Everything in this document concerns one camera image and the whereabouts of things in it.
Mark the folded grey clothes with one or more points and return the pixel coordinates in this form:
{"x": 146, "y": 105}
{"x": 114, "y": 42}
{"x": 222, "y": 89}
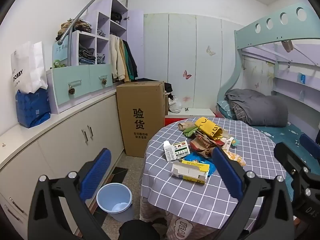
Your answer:
{"x": 101, "y": 58}
{"x": 101, "y": 32}

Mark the green hanging jacket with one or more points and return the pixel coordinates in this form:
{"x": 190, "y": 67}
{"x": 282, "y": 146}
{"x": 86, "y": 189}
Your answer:
{"x": 127, "y": 65}

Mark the light blue plastic bin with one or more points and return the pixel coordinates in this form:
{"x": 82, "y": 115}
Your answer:
{"x": 107, "y": 197}

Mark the teal drawer unit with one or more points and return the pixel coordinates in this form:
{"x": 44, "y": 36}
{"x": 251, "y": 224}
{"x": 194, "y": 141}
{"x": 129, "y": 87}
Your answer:
{"x": 75, "y": 76}

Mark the grey quilt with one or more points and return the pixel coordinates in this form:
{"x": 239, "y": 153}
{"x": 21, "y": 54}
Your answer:
{"x": 265, "y": 107}

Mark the green plastic ornament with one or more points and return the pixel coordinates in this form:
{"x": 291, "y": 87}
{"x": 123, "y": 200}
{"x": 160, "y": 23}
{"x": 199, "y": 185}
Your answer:
{"x": 58, "y": 64}

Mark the grey checked tablecloth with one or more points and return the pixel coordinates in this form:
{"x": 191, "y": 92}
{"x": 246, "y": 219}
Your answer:
{"x": 175, "y": 192}

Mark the blue plaid pillow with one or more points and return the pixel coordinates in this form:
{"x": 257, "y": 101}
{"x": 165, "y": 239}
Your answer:
{"x": 223, "y": 106}

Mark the brown paper bag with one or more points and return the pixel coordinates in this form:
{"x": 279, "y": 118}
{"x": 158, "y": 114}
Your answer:
{"x": 202, "y": 142}

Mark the small blue box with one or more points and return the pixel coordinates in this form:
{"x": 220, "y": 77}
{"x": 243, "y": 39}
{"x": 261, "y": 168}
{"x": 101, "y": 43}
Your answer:
{"x": 303, "y": 79}

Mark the blue patterned bag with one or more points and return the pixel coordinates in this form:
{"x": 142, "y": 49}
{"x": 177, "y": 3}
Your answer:
{"x": 32, "y": 110}

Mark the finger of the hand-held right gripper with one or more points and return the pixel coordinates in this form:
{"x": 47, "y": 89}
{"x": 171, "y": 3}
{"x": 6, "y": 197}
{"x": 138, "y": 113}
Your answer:
{"x": 308, "y": 142}
{"x": 287, "y": 155}

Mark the white paper label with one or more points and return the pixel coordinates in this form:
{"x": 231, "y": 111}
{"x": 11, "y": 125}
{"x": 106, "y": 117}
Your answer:
{"x": 229, "y": 143}

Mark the white plastic bag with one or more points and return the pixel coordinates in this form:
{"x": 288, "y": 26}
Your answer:
{"x": 175, "y": 105}

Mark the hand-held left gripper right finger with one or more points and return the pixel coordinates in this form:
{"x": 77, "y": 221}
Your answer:
{"x": 226, "y": 172}

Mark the beige paper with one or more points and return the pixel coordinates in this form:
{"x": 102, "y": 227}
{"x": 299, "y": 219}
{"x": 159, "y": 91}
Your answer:
{"x": 186, "y": 125}

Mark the teal printed bed sheet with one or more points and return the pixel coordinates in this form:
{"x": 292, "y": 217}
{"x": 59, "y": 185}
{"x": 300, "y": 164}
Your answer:
{"x": 280, "y": 133}

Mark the red white storage bench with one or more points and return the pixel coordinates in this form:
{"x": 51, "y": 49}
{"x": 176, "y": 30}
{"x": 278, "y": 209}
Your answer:
{"x": 195, "y": 112}

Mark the teal bunk bed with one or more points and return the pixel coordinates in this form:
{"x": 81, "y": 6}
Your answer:
{"x": 250, "y": 33}

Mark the folded black clothes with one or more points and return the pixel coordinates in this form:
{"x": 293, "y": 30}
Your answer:
{"x": 116, "y": 17}

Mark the low white cabinet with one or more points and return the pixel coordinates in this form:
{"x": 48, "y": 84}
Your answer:
{"x": 62, "y": 140}

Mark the person's leg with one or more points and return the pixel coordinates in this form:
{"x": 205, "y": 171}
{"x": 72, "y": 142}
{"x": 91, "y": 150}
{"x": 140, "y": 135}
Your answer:
{"x": 138, "y": 231}

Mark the cream hanging jacket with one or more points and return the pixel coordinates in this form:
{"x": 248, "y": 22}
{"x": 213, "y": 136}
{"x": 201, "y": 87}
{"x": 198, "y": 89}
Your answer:
{"x": 114, "y": 55}

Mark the grey metal handrail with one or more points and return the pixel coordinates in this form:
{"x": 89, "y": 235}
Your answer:
{"x": 60, "y": 38}

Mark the white medicine box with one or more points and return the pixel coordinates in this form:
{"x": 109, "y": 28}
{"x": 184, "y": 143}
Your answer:
{"x": 172, "y": 152}

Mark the tall cardboard box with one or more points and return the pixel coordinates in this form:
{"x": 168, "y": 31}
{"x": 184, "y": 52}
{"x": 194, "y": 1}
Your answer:
{"x": 140, "y": 100}

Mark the folded dark jeans stack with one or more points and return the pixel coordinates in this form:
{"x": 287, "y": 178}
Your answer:
{"x": 87, "y": 55}

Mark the black clothes heap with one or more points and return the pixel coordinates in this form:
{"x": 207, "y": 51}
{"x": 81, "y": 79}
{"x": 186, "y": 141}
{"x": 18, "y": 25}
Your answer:
{"x": 168, "y": 87}

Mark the pink butterfly sticker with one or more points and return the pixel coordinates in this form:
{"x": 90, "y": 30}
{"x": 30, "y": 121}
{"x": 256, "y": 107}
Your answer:
{"x": 187, "y": 74}

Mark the black hanging jacket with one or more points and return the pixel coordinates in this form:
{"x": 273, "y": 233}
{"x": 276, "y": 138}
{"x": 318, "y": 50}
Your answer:
{"x": 133, "y": 65}

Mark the white wardrobe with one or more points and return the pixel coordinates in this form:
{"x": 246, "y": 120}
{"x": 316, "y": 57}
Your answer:
{"x": 182, "y": 42}

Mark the brown clothes pile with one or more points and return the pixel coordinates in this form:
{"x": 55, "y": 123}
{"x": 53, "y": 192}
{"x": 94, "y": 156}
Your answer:
{"x": 80, "y": 25}

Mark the purple stepped shelf unit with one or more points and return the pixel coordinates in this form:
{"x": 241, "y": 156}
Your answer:
{"x": 100, "y": 5}

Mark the pale butterfly sticker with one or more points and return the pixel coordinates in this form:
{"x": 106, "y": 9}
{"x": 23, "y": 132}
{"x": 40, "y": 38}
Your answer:
{"x": 210, "y": 51}

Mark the light blue sign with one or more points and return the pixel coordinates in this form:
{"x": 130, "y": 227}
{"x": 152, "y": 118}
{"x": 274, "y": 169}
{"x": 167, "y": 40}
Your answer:
{"x": 61, "y": 52}

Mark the white shopping bag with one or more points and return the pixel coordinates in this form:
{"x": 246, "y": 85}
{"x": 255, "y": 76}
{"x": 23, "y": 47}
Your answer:
{"x": 27, "y": 65}

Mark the orange patterned wrapper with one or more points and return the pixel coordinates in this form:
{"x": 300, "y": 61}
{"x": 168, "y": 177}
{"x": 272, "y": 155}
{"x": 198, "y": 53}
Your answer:
{"x": 236, "y": 158}

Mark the brown hanging object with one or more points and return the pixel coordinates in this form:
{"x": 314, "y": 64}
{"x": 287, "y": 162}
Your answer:
{"x": 287, "y": 45}

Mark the yellow and white carton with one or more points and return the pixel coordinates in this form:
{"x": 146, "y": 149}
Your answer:
{"x": 190, "y": 171}

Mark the blue snack packet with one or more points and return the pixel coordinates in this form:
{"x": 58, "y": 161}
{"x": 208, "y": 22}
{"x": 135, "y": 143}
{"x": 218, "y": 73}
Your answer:
{"x": 197, "y": 158}

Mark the printed table skirt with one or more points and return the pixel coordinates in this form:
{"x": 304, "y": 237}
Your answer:
{"x": 180, "y": 227}

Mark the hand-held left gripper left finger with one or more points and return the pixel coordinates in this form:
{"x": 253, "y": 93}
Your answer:
{"x": 96, "y": 175}

